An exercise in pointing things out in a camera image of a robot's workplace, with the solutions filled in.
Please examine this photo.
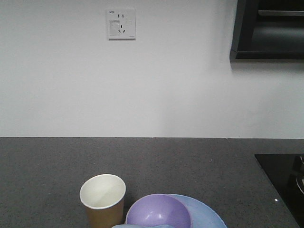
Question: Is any black glass cooktop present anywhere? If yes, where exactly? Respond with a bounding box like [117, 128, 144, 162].
[255, 154, 304, 228]

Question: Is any white wall power socket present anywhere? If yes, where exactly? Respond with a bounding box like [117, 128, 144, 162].
[105, 8, 136, 40]

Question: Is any light blue plastic spoon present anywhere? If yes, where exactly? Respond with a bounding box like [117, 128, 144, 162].
[112, 224, 175, 228]

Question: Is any brown paper cup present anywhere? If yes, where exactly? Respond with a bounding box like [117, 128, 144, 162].
[79, 174, 126, 228]

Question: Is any light blue plastic plate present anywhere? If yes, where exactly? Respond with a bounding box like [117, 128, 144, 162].
[169, 194, 227, 228]

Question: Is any purple plastic bowl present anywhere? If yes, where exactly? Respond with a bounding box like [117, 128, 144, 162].
[125, 194, 192, 228]

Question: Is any black range hood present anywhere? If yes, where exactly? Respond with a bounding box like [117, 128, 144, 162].
[230, 0, 304, 61]

